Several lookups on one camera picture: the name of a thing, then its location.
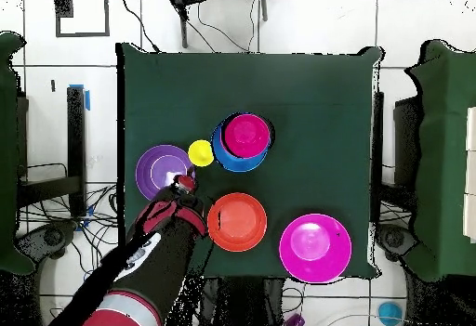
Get orange bowl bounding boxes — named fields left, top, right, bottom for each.
left=206, top=192, right=268, bottom=254

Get large light blue bowl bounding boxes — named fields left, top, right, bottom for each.
left=211, top=121, right=269, bottom=174

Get blue tape strip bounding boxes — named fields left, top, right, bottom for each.
left=69, top=84, right=91, bottom=111

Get white boxes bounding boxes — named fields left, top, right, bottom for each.
left=462, top=106, right=476, bottom=243

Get small crimson bowl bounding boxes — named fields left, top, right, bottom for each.
left=221, top=112, right=271, bottom=160

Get dark green tablecloth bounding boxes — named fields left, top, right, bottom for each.
left=115, top=42, right=384, bottom=280

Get yellow cup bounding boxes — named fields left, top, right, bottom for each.
left=187, top=139, right=215, bottom=168

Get black metal frame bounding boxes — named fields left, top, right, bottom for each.
left=371, top=91, right=419, bottom=223
left=16, top=85, right=88, bottom=219

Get small dark blue bowl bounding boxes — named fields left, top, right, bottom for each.
left=218, top=115, right=229, bottom=152

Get side table with green cloth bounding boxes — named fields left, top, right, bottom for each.
left=0, top=31, right=35, bottom=277
left=403, top=39, right=476, bottom=282

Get large pink bowl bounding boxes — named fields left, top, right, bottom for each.
left=278, top=213, right=353, bottom=284

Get purple bowl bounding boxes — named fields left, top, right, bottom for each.
left=135, top=144, right=196, bottom=202

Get blue disc on floor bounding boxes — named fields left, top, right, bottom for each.
left=377, top=301, right=404, bottom=326

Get tangle of black cables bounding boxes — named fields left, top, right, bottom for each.
left=18, top=184, right=202, bottom=326

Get black tripod stand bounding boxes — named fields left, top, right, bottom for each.
left=166, top=0, right=270, bottom=49

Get dark square floor frame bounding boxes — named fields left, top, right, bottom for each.
left=54, top=0, right=111, bottom=38

